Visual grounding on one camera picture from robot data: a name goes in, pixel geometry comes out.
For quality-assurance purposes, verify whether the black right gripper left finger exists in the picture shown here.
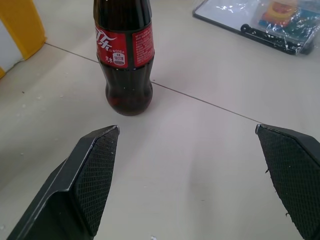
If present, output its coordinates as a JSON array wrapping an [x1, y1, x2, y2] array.
[[6, 125, 121, 240]]

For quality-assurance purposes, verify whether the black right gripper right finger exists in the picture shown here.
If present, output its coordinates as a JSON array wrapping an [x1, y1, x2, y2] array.
[[254, 123, 320, 240]]

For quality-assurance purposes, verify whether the cola bottle with red label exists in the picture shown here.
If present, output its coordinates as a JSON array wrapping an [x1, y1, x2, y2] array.
[[92, 0, 155, 117]]

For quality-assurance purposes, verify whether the clear bag with colourful items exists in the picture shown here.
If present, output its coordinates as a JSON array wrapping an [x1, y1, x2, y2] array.
[[256, 0, 320, 56]]

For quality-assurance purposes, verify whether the black framed whiteboard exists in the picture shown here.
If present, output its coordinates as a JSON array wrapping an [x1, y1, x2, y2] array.
[[192, 0, 315, 56]]

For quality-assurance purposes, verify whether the yellow plastic bin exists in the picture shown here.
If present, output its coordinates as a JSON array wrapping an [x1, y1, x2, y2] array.
[[0, 0, 48, 80]]

